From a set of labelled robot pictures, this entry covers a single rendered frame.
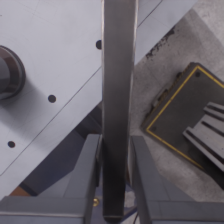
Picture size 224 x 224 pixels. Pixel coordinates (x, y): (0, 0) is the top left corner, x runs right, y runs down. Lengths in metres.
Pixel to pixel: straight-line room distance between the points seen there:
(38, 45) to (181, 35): 1.57
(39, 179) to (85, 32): 0.87
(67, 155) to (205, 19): 1.63
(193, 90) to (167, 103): 0.23
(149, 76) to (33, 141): 1.45
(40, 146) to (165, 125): 1.23
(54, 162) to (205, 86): 1.23
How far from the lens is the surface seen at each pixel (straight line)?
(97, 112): 1.55
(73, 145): 0.86
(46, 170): 0.98
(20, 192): 1.37
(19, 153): 0.34
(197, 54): 1.81
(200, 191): 2.37
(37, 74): 0.28
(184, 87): 1.42
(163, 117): 1.42
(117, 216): 0.20
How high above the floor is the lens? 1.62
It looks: 75 degrees down
